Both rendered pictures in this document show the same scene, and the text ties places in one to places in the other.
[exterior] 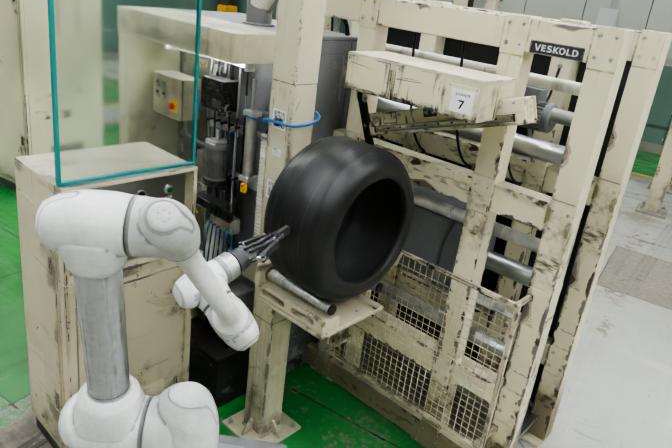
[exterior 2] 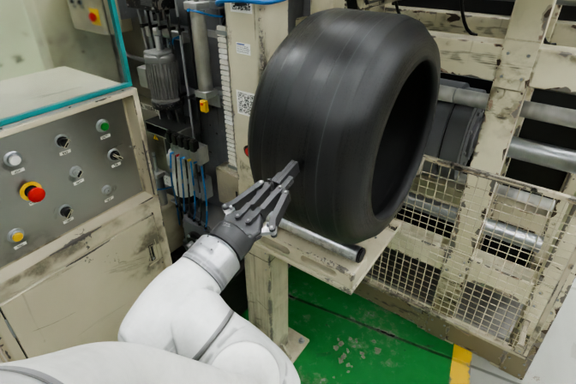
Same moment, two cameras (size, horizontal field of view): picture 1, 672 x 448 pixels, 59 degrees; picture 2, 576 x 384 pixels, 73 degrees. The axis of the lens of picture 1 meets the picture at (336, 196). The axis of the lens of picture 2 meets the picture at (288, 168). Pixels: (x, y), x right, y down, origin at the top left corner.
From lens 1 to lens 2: 1.22 m
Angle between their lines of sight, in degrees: 11
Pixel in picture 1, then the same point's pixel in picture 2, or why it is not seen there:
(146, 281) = (104, 250)
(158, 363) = not seen: hidden behind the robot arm
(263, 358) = (264, 295)
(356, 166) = (391, 45)
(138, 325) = (108, 300)
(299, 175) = (297, 75)
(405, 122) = not seen: outside the picture
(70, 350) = not seen: hidden behind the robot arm
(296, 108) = not seen: outside the picture
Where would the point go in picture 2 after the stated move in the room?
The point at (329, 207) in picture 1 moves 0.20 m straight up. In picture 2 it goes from (363, 121) to (374, 13)
